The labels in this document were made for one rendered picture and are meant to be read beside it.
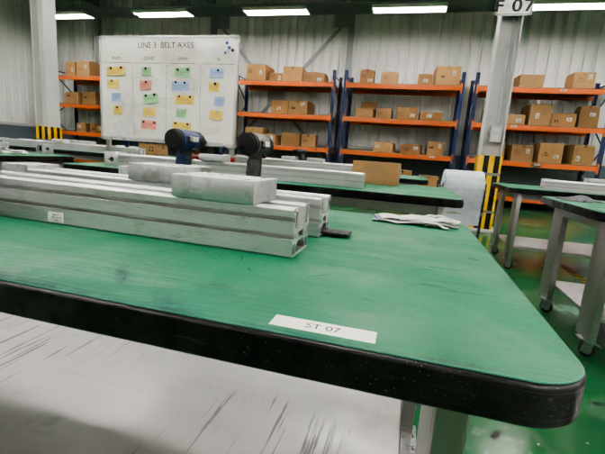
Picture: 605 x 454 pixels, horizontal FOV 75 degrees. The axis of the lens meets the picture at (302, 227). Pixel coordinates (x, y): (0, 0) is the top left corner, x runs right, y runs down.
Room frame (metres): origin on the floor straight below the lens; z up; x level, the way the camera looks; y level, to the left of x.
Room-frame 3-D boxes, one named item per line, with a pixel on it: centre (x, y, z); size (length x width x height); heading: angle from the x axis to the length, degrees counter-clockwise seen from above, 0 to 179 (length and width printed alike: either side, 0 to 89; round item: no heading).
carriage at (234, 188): (0.73, 0.15, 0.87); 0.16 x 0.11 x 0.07; 75
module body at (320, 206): (0.98, 0.34, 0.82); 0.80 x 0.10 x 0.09; 75
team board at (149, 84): (4.01, 1.41, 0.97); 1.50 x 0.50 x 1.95; 75
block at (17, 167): (1.09, 0.77, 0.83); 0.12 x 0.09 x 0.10; 165
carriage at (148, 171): (0.98, 0.34, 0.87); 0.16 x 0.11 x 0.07; 75
